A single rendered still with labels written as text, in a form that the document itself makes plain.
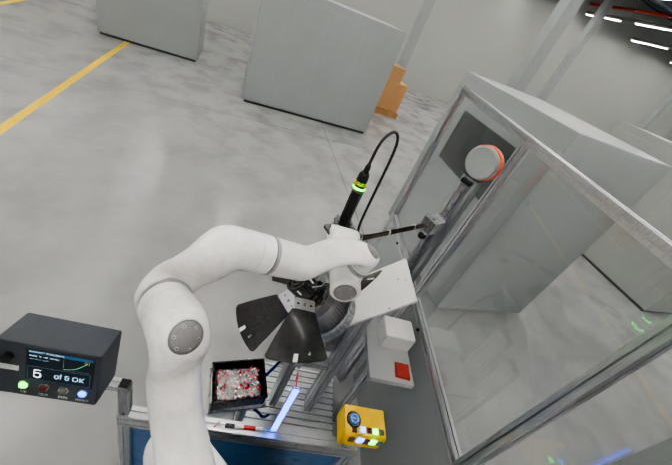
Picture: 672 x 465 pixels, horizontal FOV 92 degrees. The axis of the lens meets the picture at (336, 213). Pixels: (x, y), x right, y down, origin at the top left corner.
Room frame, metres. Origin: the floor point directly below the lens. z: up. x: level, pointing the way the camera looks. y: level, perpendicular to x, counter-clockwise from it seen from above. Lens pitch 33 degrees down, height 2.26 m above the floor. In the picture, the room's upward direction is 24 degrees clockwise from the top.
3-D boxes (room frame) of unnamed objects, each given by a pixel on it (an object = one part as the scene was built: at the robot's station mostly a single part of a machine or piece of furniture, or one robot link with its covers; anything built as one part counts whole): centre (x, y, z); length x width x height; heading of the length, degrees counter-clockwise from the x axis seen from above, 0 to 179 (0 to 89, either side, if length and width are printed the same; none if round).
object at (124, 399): (0.46, 0.40, 0.96); 0.03 x 0.03 x 0.20; 13
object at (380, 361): (1.17, -0.54, 0.84); 0.36 x 0.24 x 0.03; 13
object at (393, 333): (1.25, -0.56, 0.91); 0.17 x 0.16 x 0.11; 103
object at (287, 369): (1.08, -0.11, 0.45); 0.09 x 0.04 x 0.91; 13
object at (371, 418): (0.64, -0.40, 1.02); 0.16 x 0.10 x 0.11; 103
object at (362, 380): (1.17, -0.54, 0.41); 0.04 x 0.04 x 0.83; 13
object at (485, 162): (1.46, -0.52, 1.88); 0.17 x 0.15 x 0.16; 13
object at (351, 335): (1.14, -0.33, 0.57); 0.09 x 0.04 x 1.15; 13
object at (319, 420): (1.11, -0.20, 0.04); 0.62 x 0.46 x 0.08; 103
